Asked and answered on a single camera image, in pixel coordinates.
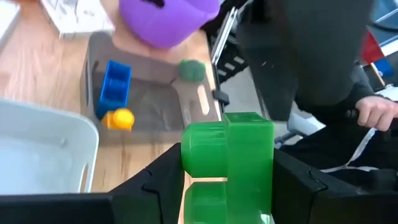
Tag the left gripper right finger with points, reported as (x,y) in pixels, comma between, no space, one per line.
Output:
(298,199)

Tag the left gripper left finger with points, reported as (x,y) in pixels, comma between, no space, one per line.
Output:
(155,193)

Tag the large green peg block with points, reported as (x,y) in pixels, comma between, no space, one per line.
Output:
(248,161)
(191,71)

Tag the small yellow toy brick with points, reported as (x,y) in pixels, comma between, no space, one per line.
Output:
(122,119)

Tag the blue toy brick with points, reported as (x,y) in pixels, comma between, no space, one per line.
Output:
(113,84)

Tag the grey translucent plastic bin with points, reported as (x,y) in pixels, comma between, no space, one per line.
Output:
(155,102)

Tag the person's hand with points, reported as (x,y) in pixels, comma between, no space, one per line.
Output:
(373,112)

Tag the white plastic bin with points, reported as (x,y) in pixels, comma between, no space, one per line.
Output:
(40,149)

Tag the person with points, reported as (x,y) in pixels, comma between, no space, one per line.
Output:
(311,46)

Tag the red and blue object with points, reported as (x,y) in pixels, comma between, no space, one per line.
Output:
(371,49)

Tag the purple plastic bucket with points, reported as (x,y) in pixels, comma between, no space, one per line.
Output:
(168,21)

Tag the black frame clamp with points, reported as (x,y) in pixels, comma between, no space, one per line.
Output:
(221,97)

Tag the black aluminium table frame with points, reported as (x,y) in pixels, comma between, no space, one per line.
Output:
(224,49)

